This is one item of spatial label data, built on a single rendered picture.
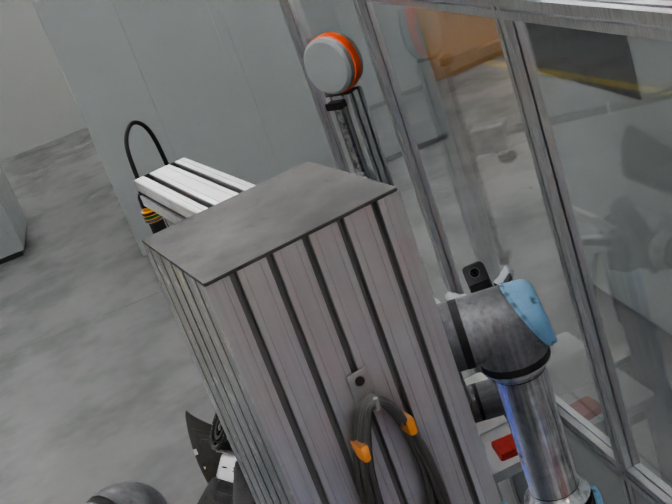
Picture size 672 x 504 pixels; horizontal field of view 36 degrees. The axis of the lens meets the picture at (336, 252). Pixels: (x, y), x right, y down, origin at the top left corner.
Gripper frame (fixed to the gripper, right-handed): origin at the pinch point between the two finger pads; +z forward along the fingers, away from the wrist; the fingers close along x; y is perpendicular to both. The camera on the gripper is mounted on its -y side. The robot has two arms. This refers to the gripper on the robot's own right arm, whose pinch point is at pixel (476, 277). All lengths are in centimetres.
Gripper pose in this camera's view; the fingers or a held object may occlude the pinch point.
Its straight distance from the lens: 226.7
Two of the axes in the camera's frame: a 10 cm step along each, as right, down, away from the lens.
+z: -0.2, -3.6, 9.3
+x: 9.0, -4.2, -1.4
